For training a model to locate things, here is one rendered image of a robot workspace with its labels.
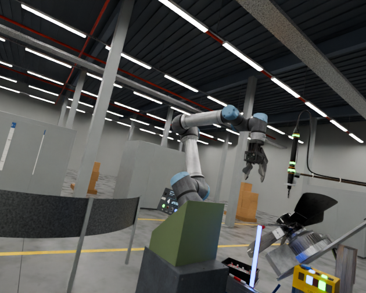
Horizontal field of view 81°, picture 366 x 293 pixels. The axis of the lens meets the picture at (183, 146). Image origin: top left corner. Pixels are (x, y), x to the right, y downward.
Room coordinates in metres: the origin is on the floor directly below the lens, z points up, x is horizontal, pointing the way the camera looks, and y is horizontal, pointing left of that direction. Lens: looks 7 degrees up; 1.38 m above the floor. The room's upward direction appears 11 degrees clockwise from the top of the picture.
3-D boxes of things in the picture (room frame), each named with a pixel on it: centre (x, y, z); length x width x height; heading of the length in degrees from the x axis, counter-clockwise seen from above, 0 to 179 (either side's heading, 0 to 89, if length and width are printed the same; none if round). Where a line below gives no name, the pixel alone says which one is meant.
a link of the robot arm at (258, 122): (1.13, -0.38, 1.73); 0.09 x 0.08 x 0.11; 49
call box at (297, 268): (1.02, -0.70, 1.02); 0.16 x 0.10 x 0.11; 42
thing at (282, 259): (1.43, -0.75, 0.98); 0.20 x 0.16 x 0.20; 42
